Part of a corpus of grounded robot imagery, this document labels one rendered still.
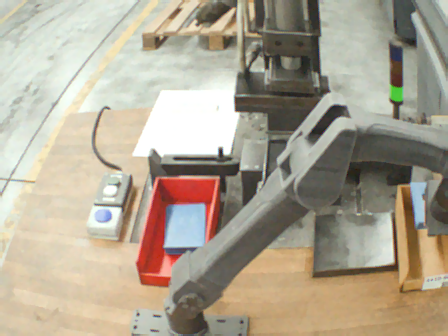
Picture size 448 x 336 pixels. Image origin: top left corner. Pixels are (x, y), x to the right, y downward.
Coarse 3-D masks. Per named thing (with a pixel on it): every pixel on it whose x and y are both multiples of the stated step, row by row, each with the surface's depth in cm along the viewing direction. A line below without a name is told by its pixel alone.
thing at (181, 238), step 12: (192, 204) 132; (168, 216) 129; (180, 216) 129; (192, 216) 129; (168, 228) 126; (180, 228) 126; (192, 228) 126; (168, 240) 123; (180, 240) 123; (192, 240) 123; (168, 252) 120; (180, 252) 120; (192, 252) 120
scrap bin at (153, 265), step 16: (160, 192) 132; (176, 192) 132; (192, 192) 132; (208, 192) 131; (160, 208) 132; (208, 208) 131; (144, 224) 119; (160, 224) 128; (208, 224) 119; (144, 240) 117; (160, 240) 124; (208, 240) 116; (144, 256) 117; (160, 256) 120; (176, 256) 120; (144, 272) 116; (160, 272) 116
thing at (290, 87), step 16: (272, 64) 119; (288, 64) 117; (304, 64) 119; (240, 80) 123; (256, 80) 123; (272, 80) 114; (288, 80) 114; (304, 80) 114; (320, 80) 122; (240, 96) 118; (256, 96) 118; (272, 96) 117; (288, 96) 117; (304, 96) 117; (320, 96) 117; (240, 112) 120; (256, 112) 120; (272, 112) 119; (288, 112) 119; (304, 112) 118
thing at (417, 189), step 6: (414, 186) 118; (420, 186) 118; (414, 192) 116; (420, 192) 116; (414, 198) 115; (420, 198) 115; (414, 204) 113; (420, 204) 113; (414, 210) 112; (420, 210) 112; (420, 216) 110; (420, 222) 105; (420, 228) 108
